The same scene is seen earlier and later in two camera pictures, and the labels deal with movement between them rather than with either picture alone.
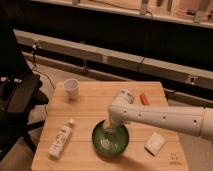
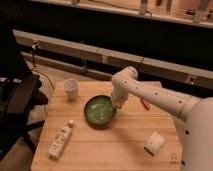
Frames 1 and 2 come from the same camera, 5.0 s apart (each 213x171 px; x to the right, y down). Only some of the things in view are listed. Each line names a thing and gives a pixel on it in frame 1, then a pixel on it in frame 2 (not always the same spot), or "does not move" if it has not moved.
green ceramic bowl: (112, 140) to (100, 111)
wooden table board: (65, 138) does not move
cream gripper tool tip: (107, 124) to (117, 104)
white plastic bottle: (60, 141) does not move
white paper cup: (71, 87) does not move
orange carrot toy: (144, 99) does not move
